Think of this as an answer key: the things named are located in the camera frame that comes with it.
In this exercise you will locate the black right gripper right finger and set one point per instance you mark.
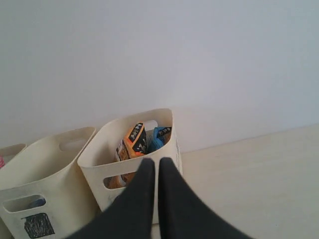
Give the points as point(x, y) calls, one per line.
point(183, 215)

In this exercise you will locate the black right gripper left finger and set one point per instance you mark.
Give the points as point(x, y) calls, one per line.
point(130, 216)

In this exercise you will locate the orange noodle packet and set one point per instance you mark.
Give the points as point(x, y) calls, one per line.
point(133, 145)

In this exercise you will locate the blue noodle packet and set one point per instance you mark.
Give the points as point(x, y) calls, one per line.
point(159, 137)

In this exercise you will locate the pink chips can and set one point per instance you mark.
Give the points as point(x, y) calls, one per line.
point(2, 162)

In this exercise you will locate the cream bin circle mark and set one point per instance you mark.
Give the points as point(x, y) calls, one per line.
point(97, 161)

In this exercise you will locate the cream bin square mark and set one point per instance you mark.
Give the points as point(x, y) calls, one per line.
point(43, 192)

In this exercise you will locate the cream bin triangle mark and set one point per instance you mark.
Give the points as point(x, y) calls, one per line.
point(8, 153)

